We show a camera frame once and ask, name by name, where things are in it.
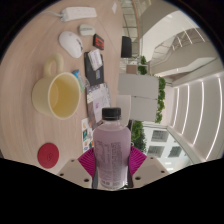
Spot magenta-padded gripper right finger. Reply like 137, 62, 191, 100
127, 145, 171, 190

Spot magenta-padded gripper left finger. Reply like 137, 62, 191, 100
56, 148, 98, 188

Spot purple drink bottle black cap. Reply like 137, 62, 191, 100
92, 107, 133, 191

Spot flat round red coaster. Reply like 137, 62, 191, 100
37, 142, 61, 169

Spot long green hedge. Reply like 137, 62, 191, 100
130, 120, 148, 154

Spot colourful sticker sheet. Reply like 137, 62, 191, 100
81, 117, 98, 154

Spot white chair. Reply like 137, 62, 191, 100
115, 94, 133, 128

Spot green plants on cabinet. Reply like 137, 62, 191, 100
154, 76, 167, 124

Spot group of ceiling light strips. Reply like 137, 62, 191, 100
171, 74, 224, 161

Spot white cabinet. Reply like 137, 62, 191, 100
117, 73, 160, 123

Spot pale yellow mug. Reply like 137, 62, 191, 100
31, 53, 82, 120

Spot open printed booklet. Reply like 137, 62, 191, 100
85, 82, 112, 129

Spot small teal packet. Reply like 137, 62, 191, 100
72, 69, 87, 93

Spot black notebook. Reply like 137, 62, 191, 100
83, 50, 105, 86

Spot potted plants in planter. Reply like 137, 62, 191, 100
125, 55, 149, 76

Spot white printed packet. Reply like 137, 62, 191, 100
87, 48, 103, 72

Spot white computer mouse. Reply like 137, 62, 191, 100
58, 30, 84, 59

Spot small red and black box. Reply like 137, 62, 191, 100
92, 33, 106, 51

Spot small grey-white oval device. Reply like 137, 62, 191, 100
78, 23, 97, 37

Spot glass railing with wooden handrail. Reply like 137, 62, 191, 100
119, 0, 144, 61

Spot white power strip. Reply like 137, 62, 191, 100
60, 6, 98, 22

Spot white power strip cable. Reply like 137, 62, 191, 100
43, 9, 64, 18

